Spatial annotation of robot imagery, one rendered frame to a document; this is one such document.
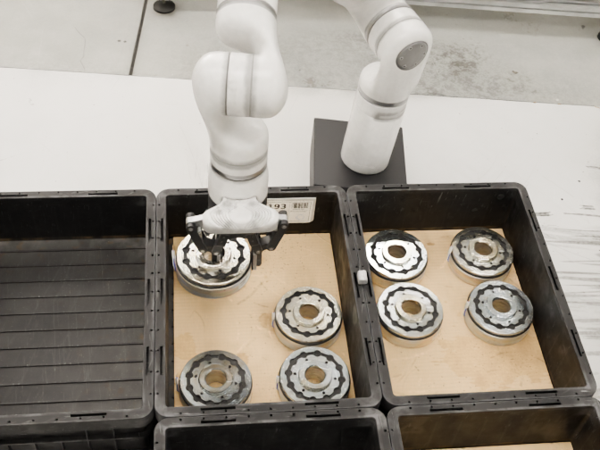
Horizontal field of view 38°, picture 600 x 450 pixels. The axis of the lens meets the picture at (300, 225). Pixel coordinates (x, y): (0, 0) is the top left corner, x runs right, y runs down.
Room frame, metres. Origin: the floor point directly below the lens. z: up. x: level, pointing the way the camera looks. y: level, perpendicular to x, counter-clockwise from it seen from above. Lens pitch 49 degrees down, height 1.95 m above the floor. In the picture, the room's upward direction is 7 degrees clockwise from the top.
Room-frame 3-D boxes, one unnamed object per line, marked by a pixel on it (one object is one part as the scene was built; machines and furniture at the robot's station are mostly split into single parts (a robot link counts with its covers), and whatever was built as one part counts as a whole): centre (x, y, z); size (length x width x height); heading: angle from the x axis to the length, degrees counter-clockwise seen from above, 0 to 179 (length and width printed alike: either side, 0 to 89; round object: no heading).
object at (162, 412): (0.76, 0.05, 0.92); 0.40 x 0.30 x 0.02; 11
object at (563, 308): (0.81, -0.25, 0.92); 0.40 x 0.30 x 0.02; 11
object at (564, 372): (0.81, -0.25, 0.87); 0.40 x 0.30 x 0.11; 11
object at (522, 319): (0.83, -0.32, 0.86); 0.10 x 0.10 x 0.01
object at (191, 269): (0.75, 0.11, 1.00); 0.10 x 0.10 x 0.01
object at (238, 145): (0.75, 0.09, 1.27); 0.09 x 0.07 x 0.15; 93
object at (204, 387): (0.64, 0.09, 0.86); 0.05 x 0.05 x 0.01
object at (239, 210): (0.73, 0.08, 1.17); 0.11 x 0.09 x 0.06; 10
